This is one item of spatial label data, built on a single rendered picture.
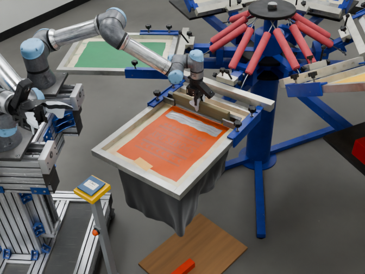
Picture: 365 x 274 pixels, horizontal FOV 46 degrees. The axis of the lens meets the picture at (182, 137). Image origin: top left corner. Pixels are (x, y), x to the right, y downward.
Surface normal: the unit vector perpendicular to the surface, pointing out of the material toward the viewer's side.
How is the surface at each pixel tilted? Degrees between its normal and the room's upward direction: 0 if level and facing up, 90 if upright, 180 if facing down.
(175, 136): 0
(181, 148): 0
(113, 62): 0
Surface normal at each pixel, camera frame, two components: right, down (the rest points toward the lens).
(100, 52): -0.04, -0.77
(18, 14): 0.81, 0.35
